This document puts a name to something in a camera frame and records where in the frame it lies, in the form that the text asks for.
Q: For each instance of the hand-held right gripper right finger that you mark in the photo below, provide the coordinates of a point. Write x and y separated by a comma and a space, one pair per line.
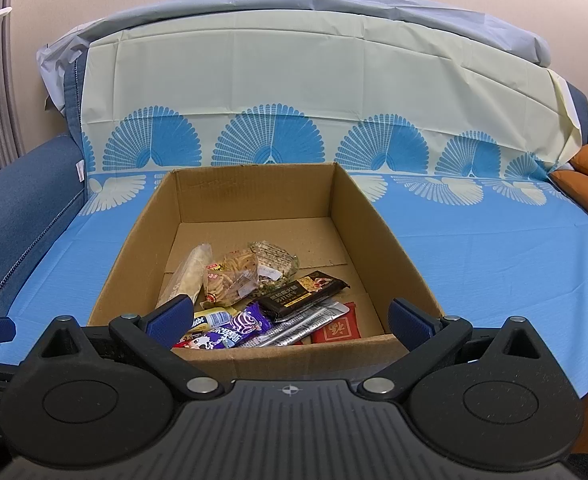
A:
409, 321

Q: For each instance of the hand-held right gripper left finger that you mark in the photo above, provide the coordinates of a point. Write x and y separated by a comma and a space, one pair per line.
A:
170, 319

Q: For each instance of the beige bar clear packet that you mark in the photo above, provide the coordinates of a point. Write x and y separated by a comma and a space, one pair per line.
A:
189, 272

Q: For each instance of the clear cracker packet red label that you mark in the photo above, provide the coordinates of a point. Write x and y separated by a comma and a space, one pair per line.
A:
229, 277

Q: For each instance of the purple snack bar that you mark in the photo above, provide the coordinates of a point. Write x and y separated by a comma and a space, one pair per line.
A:
246, 324

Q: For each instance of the black cracker packet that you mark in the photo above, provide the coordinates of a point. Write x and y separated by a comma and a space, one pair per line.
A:
299, 294

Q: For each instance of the round clear granola packet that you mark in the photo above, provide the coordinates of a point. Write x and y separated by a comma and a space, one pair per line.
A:
274, 260

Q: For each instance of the brown cardboard box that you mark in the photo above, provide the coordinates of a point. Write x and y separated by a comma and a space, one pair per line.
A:
254, 195

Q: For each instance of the white yellow snack packet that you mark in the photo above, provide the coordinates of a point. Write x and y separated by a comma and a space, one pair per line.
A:
214, 317

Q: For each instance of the red snack packet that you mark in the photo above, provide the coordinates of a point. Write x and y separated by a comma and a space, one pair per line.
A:
335, 331

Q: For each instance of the silver snack packet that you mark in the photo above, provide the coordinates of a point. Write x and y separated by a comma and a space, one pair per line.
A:
304, 325

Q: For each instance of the white sofa label tag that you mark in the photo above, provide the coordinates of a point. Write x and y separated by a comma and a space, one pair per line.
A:
80, 170

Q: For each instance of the blue fan printed cloth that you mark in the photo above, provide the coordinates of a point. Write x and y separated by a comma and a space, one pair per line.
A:
294, 75

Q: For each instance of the light blue sheet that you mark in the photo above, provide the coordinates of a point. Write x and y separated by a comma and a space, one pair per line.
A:
324, 2

